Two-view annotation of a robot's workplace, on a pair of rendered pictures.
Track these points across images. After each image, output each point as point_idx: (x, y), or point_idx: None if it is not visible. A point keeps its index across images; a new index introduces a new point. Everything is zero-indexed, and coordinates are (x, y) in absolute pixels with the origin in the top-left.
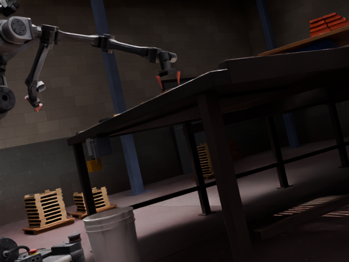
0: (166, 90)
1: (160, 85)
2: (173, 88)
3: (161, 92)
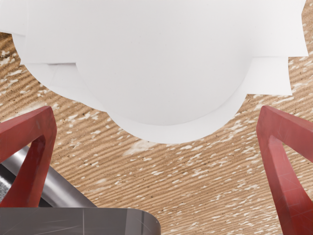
0: (97, 95)
1: (27, 168)
2: (175, 122)
3: (31, 60)
